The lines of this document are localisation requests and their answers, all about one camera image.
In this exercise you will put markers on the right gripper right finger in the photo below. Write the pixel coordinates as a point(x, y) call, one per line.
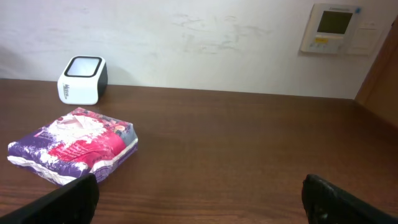
point(324, 202)

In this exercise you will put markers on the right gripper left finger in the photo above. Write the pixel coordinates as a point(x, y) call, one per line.
point(72, 203)

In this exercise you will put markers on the pink purple tissue pack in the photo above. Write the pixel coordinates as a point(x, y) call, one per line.
point(78, 143)

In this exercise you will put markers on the white barcode scanner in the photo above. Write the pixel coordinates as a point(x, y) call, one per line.
point(83, 81)

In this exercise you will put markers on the wall thermostat control panel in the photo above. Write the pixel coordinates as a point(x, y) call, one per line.
point(329, 28)

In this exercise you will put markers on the white wall switch plate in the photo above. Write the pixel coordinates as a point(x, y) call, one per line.
point(365, 38)

